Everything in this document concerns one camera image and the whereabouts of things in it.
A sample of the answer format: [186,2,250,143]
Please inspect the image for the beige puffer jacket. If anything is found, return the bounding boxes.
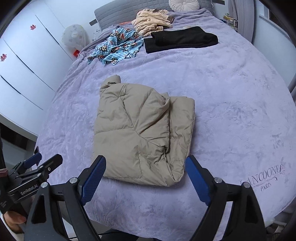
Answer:
[93,75,195,187]

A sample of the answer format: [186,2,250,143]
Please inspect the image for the left hand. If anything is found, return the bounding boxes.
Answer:
[3,211,27,234]

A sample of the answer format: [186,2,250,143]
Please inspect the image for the white wardrobe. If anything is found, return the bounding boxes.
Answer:
[1,1,74,136]

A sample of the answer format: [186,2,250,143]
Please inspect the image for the blue monkey print garment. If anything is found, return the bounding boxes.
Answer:
[87,27,144,65]

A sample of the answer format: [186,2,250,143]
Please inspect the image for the grey quilted headboard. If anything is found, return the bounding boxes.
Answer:
[94,1,218,30]

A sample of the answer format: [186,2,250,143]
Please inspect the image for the beige striped garment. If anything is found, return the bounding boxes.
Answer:
[132,9,174,37]

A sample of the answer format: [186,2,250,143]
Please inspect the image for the black folded sweater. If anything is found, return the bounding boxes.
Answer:
[144,26,218,54]

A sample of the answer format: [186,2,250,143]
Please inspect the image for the items on nightstand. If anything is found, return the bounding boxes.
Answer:
[223,14,238,32]

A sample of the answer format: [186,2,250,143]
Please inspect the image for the round cream pillow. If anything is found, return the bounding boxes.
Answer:
[169,0,200,12]

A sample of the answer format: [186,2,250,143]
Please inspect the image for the lavender curtain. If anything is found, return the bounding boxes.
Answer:
[228,0,255,42]

